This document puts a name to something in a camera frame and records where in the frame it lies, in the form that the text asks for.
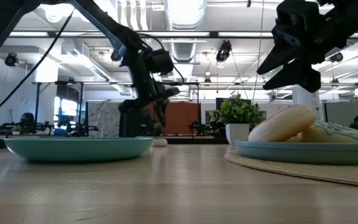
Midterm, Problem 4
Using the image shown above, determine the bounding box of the orange partition panel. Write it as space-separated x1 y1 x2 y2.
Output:
147 101 201 136

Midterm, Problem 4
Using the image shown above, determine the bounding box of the grey patterned curtain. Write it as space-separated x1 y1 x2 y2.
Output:
88 101 122 138

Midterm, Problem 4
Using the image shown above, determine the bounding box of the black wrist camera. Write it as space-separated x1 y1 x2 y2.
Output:
144 49 175 76
276 0 321 35

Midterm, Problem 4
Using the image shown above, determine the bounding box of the overhead light bar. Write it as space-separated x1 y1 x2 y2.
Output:
7 30 358 39

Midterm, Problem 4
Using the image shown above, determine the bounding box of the small background potted plant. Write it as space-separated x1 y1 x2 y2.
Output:
152 122 167 137

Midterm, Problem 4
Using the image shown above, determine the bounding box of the woven beige placemat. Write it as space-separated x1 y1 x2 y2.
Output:
223 145 358 189

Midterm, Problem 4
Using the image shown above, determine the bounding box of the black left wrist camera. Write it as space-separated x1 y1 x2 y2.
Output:
144 49 175 76

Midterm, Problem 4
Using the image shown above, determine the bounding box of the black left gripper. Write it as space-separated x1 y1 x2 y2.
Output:
117 29 181 138

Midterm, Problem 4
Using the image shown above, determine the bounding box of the silver round air duct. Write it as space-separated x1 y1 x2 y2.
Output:
163 0 208 63

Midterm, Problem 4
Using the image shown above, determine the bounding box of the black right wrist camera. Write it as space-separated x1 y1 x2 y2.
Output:
276 0 321 35

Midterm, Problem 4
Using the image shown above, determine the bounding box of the pink frosted donut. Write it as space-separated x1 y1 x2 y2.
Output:
248 104 318 143

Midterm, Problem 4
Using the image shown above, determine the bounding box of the grey partition wall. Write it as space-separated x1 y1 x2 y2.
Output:
324 101 358 129

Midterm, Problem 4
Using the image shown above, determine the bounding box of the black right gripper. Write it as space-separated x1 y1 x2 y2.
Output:
256 7 354 93

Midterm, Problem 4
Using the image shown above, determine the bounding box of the green plant in white pot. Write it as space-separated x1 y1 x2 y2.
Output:
209 93 266 146

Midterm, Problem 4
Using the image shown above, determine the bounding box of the green frosted donut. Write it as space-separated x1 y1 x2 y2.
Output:
286 120 358 144

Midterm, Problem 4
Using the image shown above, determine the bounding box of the black metal stand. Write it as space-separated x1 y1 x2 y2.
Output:
33 81 86 136

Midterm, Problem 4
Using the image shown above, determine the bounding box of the thin hanging cable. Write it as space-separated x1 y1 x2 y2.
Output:
251 0 266 105

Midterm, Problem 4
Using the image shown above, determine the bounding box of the teal plate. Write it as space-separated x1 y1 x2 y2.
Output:
4 137 155 164

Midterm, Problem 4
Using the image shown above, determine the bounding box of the blue plate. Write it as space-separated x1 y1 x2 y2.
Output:
233 139 358 166

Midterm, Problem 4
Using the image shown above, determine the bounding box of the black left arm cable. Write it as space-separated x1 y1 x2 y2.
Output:
0 8 76 125

